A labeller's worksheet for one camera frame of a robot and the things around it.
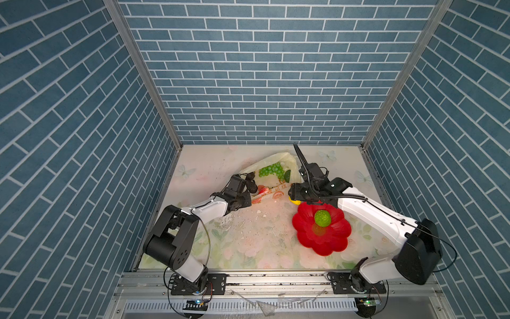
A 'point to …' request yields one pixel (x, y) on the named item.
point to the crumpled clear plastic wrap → (267, 308)
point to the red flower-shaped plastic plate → (324, 240)
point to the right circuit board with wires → (366, 306)
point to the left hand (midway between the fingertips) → (252, 199)
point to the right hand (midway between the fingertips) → (294, 192)
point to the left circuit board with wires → (196, 305)
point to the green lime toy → (323, 218)
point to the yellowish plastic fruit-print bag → (269, 187)
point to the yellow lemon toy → (295, 202)
